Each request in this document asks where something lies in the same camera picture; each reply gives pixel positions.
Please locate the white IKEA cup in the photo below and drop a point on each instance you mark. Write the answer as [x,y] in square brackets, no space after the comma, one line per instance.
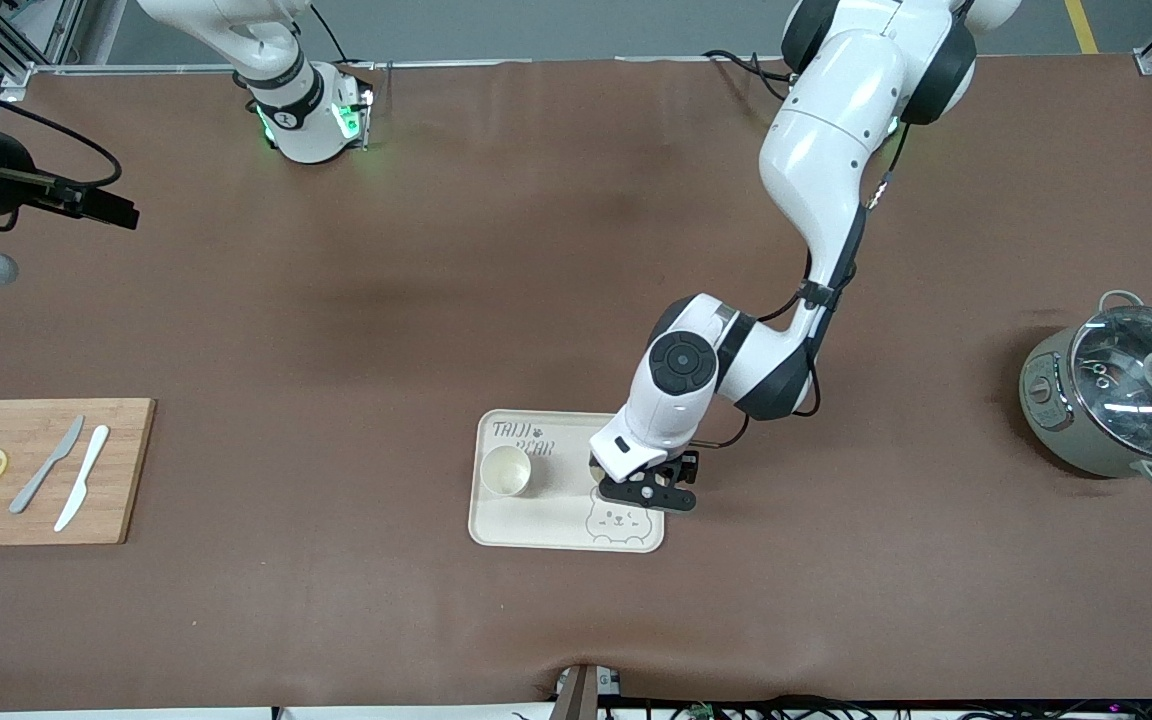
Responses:
[506,470]
[596,470]

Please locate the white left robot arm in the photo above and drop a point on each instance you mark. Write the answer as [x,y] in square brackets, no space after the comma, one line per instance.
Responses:
[836,150]

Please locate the cream bear print tray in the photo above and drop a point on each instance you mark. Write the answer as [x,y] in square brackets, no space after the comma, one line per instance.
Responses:
[536,525]

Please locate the grey plastic knife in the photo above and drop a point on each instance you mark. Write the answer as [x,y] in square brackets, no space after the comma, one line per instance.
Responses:
[31,490]

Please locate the white plastic knife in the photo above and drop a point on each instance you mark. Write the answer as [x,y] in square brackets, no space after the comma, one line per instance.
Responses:
[83,477]

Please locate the wooden cutting board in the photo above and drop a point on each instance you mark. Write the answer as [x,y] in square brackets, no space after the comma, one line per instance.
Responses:
[116,500]

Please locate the grey cooking pot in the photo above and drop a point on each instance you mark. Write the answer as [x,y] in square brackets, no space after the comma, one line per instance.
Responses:
[1056,420]

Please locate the glass pot lid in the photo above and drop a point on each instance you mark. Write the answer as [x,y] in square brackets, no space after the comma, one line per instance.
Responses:
[1126,400]

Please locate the grey metal mounting bracket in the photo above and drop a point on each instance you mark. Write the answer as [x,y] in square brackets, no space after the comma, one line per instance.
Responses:
[576,695]

